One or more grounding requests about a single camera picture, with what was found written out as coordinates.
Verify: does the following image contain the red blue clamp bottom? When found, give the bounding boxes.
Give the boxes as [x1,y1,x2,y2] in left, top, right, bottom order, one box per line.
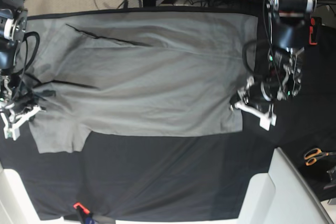
[73,202,96,224]

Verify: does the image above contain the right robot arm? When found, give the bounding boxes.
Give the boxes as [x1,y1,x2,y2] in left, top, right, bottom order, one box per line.
[1,0,56,123]

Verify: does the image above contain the orange handled scissors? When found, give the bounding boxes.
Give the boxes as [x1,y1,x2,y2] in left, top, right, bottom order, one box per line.
[303,148,335,166]

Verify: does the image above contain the grey T-shirt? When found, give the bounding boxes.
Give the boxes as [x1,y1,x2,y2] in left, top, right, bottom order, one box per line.
[28,12,258,153]

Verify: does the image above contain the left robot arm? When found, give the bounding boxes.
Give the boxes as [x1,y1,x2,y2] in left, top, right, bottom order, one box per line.
[230,0,335,111]

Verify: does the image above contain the white box left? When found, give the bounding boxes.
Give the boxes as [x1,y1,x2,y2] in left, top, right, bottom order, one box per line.
[1,167,64,223]

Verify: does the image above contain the white box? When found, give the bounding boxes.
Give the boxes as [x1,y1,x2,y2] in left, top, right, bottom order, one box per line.
[237,148,333,223]
[1,167,64,223]

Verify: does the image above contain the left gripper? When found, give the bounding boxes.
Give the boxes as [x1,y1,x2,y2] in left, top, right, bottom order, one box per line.
[229,47,305,111]

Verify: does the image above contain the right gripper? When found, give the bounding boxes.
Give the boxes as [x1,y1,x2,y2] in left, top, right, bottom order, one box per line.
[1,75,56,122]

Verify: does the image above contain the white box right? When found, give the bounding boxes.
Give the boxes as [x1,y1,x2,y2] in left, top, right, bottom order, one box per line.
[237,148,333,223]

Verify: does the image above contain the red black clamp right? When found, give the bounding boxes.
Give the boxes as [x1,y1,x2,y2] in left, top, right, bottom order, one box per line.
[309,17,322,46]

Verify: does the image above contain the black table cloth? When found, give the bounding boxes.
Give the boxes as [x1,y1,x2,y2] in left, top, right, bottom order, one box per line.
[0,8,336,222]

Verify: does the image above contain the black object right edge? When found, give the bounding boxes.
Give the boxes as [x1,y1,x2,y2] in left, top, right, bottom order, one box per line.
[323,166,336,190]

